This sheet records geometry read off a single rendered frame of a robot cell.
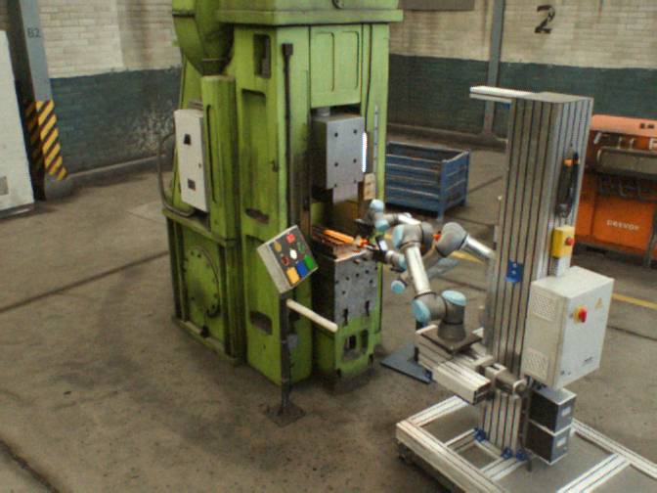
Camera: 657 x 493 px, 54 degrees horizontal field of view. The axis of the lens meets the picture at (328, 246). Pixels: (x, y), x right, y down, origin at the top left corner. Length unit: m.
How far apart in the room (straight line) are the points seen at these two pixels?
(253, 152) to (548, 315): 2.05
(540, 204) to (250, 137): 1.89
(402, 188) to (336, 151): 4.01
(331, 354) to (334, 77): 1.77
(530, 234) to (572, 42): 8.26
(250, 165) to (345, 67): 0.84
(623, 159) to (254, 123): 3.82
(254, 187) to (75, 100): 5.69
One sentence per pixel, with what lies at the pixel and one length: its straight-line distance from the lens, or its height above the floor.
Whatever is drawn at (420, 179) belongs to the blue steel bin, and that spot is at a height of 0.45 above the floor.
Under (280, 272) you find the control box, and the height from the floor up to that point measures 1.05.
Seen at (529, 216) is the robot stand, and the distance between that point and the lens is 3.07.
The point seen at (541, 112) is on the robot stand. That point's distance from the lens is 2.96.
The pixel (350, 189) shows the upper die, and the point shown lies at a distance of 4.02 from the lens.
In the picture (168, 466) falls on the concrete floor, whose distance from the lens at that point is 3.90.
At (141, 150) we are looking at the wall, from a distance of 10.19.
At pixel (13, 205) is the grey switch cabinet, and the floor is 0.12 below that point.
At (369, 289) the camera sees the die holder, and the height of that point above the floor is 0.64.
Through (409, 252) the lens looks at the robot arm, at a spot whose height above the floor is 1.21.
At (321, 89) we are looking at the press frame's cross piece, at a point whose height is 1.93.
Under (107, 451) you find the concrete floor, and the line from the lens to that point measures 4.10.
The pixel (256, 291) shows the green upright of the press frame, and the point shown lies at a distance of 4.42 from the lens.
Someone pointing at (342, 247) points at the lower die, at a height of 0.96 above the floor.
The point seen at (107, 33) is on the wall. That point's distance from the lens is 9.79.
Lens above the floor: 2.43
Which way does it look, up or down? 21 degrees down
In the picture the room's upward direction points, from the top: straight up
